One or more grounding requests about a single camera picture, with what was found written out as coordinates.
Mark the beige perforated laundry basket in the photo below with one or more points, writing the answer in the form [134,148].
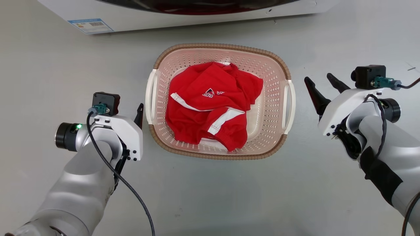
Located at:
[272,108]

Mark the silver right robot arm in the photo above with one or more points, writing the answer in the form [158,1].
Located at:
[393,147]

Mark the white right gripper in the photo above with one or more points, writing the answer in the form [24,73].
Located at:
[341,108]

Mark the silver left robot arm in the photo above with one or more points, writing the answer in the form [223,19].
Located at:
[82,190]

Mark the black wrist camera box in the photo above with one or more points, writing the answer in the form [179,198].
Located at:
[366,75]
[110,98]

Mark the blue energy label sticker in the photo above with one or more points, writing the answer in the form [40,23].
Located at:
[91,26]

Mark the red shirt with white stripes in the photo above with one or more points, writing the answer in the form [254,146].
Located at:
[203,111]

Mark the white front-load washing machine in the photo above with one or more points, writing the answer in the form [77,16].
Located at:
[197,21]

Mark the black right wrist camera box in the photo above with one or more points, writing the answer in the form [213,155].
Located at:
[366,75]

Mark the round black washer door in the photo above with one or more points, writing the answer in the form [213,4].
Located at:
[197,6]

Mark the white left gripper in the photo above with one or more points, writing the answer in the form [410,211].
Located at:
[129,134]

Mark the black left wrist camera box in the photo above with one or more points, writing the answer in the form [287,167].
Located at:
[110,98]

